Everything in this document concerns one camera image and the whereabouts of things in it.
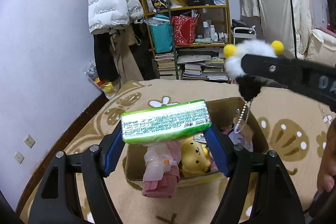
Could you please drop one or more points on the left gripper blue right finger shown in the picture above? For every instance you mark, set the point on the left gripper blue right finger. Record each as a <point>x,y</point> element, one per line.
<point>276,199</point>

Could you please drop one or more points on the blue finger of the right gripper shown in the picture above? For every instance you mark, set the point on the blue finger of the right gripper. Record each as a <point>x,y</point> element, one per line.
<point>313,80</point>

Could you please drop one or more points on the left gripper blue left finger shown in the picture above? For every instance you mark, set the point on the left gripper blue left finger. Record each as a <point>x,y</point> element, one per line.
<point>57,198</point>

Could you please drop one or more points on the white bee plush keychain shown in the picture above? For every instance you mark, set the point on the white bee plush keychain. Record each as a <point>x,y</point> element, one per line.
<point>243,64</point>

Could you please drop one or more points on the purple-haired blindfolded plush doll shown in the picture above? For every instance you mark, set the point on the purple-haired blindfolded plush doll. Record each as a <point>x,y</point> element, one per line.
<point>241,136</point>

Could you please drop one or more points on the yellow dog plush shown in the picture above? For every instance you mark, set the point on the yellow dog plush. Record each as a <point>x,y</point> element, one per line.
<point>195,158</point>

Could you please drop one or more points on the pink packaged doll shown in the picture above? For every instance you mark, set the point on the pink packaged doll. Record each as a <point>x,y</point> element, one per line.
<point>161,175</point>

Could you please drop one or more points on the green tissue pack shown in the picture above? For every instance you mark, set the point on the green tissue pack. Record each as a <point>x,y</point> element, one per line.
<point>166,123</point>

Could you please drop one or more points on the person's right hand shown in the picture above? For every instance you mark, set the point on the person's right hand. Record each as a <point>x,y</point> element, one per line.
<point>327,169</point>

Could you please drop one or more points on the open cardboard box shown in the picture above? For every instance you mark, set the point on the open cardboard box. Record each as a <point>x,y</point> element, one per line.
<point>222,113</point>

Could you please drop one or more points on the white rolling cart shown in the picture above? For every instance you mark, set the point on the white rolling cart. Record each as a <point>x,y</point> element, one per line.
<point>243,33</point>

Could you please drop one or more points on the right pile of books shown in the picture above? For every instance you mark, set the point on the right pile of books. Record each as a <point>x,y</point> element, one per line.
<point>202,63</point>

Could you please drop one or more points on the white cosmetic bottles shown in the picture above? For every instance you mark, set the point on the white cosmetic bottles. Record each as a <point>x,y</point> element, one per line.
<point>211,36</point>

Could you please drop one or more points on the plastic bag of toys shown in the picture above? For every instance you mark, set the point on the plastic bag of toys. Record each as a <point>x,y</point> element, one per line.
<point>104,86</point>

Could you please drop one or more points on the wooden bookshelf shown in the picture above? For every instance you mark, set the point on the wooden bookshelf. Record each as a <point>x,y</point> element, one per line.
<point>218,15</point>

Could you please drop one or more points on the red gift bag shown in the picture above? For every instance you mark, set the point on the red gift bag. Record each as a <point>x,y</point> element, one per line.
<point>184,29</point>

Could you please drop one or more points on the black hanging coat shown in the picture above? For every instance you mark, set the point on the black hanging coat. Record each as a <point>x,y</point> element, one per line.
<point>106,68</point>

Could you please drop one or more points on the left stack of books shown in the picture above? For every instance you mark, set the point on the left stack of books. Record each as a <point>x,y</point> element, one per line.
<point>167,67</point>

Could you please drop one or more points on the teal paper bag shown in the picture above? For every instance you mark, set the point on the teal paper bag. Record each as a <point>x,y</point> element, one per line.
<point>159,26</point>

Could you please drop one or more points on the beige trench coat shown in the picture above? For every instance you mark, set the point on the beige trench coat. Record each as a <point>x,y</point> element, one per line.
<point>123,58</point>

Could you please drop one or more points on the white puffer jacket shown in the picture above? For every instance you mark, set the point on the white puffer jacket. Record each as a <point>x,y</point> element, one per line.
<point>111,15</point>

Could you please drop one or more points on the lower wall socket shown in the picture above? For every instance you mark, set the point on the lower wall socket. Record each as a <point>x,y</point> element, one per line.
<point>19,157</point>

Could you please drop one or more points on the wall socket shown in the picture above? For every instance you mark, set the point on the wall socket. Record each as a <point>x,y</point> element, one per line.
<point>19,157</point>
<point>29,141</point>

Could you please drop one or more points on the upper wall socket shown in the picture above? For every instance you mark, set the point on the upper wall socket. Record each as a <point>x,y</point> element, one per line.
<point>29,141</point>

